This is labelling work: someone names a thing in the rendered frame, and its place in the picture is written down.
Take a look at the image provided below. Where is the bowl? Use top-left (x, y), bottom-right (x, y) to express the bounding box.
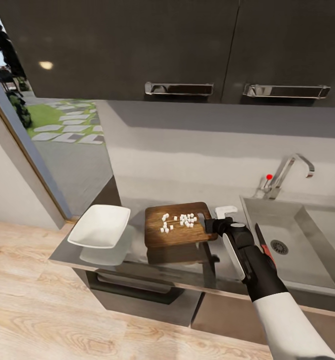
top-left (67, 205), bottom-right (131, 249)

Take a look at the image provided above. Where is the parer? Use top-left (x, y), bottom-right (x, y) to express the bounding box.
top-left (255, 223), bottom-right (272, 259)

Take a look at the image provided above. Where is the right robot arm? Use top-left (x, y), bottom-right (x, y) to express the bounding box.
top-left (204, 206), bottom-right (335, 360)

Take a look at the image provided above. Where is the cutting board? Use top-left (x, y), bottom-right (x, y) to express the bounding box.
top-left (144, 201), bottom-right (219, 248)

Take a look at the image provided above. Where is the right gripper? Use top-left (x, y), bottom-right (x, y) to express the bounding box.
top-left (204, 217), bottom-right (233, 234)

